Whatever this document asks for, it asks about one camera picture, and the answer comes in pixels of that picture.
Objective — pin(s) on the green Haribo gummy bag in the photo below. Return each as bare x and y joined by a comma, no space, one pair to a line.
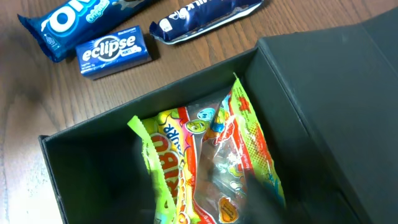
199,156

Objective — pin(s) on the blue Dairy Milk chocolate bar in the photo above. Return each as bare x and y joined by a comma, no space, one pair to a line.
199,17

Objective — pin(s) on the blue Eclipse mints box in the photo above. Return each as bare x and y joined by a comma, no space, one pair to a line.
112,53

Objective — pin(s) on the dark green gift box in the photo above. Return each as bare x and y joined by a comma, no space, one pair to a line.
326,100

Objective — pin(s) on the blue Oreo cookie pack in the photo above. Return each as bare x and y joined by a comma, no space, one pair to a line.
78,21

